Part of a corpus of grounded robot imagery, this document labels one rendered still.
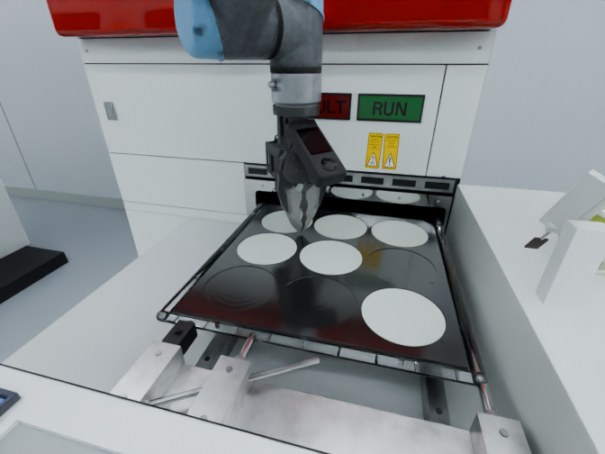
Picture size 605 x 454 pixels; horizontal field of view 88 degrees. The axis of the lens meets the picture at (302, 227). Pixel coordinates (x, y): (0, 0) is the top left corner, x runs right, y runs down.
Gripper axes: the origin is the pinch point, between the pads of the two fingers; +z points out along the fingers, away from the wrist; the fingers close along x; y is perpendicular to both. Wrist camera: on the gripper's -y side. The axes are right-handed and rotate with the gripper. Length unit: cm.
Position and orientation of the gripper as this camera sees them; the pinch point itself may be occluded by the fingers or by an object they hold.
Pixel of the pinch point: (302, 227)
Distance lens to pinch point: 55.7
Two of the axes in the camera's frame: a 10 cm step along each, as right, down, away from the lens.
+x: -8.9, 2.1, -4.0
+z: 0.0, 8.9, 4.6
